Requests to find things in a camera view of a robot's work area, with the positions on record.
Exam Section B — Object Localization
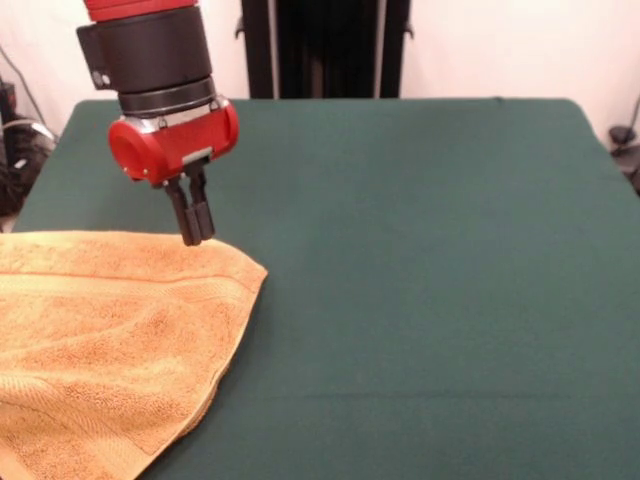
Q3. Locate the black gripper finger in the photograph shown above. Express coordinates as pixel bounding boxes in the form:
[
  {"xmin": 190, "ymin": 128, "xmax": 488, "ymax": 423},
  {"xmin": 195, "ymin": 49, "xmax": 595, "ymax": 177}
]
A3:
[
  {"xmin": 163, "ymin": 178, "xmax": 203, "ymax": 248},
  {"xmin": 187, "ymin": 160, "xmax": 217, "ymax": 242}
]

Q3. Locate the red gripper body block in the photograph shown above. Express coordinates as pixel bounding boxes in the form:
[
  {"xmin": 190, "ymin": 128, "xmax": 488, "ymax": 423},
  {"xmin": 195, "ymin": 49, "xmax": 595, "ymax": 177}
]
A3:
[{"xmin": 108, "ymin": 97, "xmax": 240, "ymax": 189}]

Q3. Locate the tan terry towel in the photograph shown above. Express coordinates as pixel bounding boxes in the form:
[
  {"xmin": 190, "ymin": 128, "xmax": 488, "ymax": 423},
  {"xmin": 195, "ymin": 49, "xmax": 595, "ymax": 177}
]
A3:
[{"xmin": 0, "ymin": 229, "xmax": 269, "ymax": 480}]

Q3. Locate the dark green table cloth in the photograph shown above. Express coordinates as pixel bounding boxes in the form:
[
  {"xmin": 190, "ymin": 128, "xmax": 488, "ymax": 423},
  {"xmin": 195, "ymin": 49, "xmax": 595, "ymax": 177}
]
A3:
[{"xmin": 0, "ymin": 97, "xmax": 640, "ymax": 480}]

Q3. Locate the black floor object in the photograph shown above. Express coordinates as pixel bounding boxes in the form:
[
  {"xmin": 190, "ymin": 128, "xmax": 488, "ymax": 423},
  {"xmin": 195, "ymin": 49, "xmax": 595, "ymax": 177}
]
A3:
[{"xmin": 613, "ymin": 144, "xmax": 640, "ymax": 197}]

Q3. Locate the black cable bundle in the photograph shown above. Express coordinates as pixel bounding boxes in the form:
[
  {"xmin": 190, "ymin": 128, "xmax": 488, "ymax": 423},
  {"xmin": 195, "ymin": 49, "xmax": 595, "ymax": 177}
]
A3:
[{"xmin": 0, "ymin": 124, "xmax": 51, "ymax": 217}]

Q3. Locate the black power strip red switch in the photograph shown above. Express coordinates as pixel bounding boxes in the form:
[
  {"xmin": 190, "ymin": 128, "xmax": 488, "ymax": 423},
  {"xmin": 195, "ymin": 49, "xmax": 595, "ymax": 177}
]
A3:
[{"xmin": 0, "ymin": 79, "xmax": 20, "ymax": 110}]

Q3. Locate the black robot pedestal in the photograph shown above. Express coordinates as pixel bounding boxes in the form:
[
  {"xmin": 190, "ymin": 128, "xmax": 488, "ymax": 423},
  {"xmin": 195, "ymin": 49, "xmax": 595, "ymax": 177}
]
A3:
[{"xmin": 234, "ymin": 0, "xmax": 416, "ymax": 100}]

